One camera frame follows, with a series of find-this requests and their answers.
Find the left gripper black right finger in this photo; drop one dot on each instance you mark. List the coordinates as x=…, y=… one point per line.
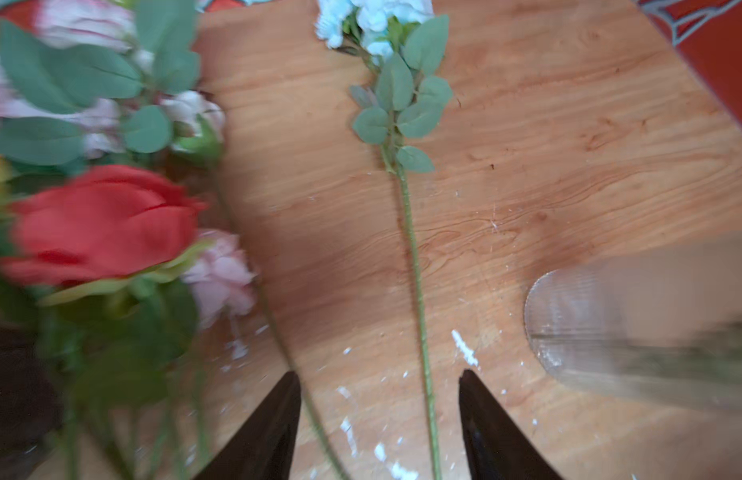
x=496, y=448

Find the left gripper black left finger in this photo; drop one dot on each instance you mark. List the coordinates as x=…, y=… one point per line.
x=263, y=448

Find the clear ribbed glass vase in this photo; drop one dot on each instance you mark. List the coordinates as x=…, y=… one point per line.
x=663, y=324

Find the red rose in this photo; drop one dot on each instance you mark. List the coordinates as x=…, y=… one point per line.
x=95, y=268

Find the pale blue peony stem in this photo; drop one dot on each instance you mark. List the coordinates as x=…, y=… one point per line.
x=403, y=44

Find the brown glass vase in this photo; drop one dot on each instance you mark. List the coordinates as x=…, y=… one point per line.
x=29, y=407

